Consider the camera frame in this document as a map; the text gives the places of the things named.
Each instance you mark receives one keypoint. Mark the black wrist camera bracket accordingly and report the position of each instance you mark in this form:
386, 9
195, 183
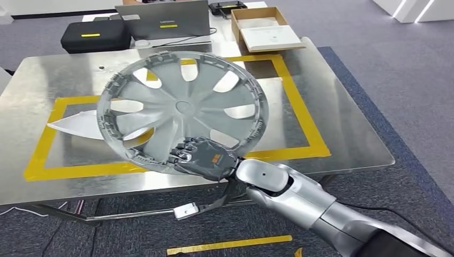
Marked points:
218, 202

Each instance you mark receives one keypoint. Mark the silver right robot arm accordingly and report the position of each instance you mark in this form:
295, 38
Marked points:
301, 198

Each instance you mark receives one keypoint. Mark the black carrying case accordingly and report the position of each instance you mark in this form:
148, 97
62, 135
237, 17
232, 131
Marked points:
95, 42

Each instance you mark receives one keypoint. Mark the yellow floor tape strip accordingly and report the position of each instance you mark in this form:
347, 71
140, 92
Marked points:
298, 253
230, 244

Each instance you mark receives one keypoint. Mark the white curved plastic part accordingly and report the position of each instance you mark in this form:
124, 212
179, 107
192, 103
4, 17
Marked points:
78, 126

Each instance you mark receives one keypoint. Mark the white lit display block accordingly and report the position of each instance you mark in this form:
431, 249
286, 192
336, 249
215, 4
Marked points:
411, 10

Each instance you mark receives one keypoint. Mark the open cardboard box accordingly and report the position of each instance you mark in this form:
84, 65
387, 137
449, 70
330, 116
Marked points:
236, 25

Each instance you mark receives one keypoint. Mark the steel workbench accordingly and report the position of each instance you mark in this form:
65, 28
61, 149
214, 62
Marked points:
337, 124

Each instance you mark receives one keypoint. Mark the grey laptop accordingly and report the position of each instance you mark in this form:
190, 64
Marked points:
159, 17

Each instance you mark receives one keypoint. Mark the flat white box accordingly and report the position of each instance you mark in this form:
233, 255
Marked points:
273, 37

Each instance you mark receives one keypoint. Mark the small white round puck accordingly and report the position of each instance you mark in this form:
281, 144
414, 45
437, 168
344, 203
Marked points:
143, 43

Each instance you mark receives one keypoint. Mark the black handheld controller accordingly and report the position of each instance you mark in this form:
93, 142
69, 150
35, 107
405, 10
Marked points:
227, 6

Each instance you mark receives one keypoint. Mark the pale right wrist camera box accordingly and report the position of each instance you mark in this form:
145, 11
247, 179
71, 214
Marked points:
186, 211

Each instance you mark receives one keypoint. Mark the grey plastic wheel cover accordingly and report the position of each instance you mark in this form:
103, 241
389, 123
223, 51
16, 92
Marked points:
184, 106

